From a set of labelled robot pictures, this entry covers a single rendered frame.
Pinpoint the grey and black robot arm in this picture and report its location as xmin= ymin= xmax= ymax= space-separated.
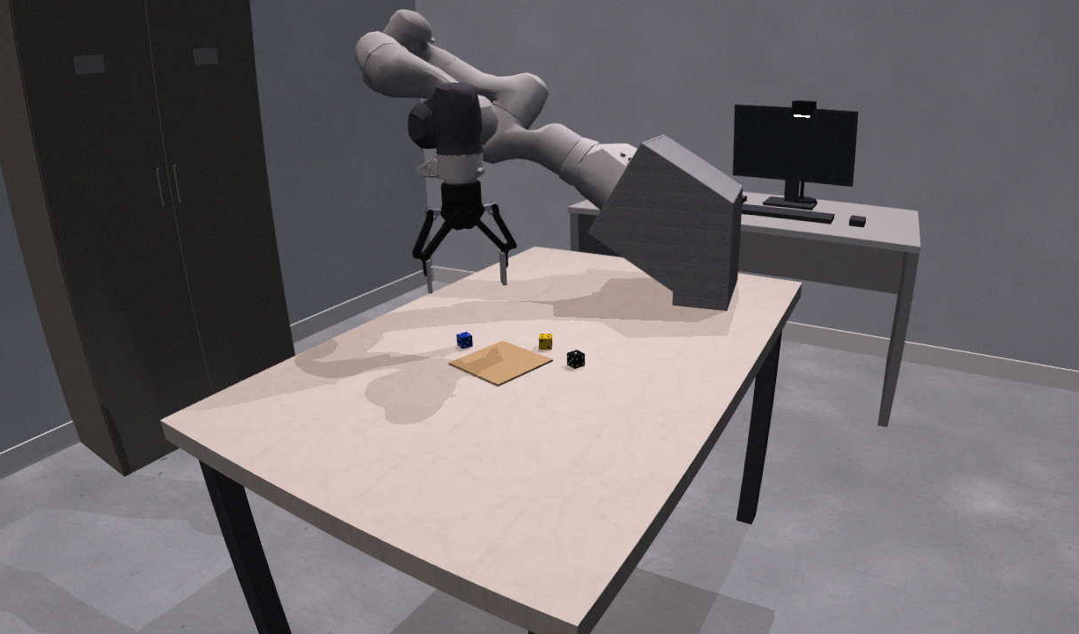
xmin=355 ymin=10 xmax=637 ymax=210

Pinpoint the tan square mat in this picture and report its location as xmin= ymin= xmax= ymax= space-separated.
xmin=448 ymin=341 xmax=554 ymax=387

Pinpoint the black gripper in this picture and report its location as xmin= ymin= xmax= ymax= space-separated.
xmin=412 ymin=180 xmax=517 ymax=294

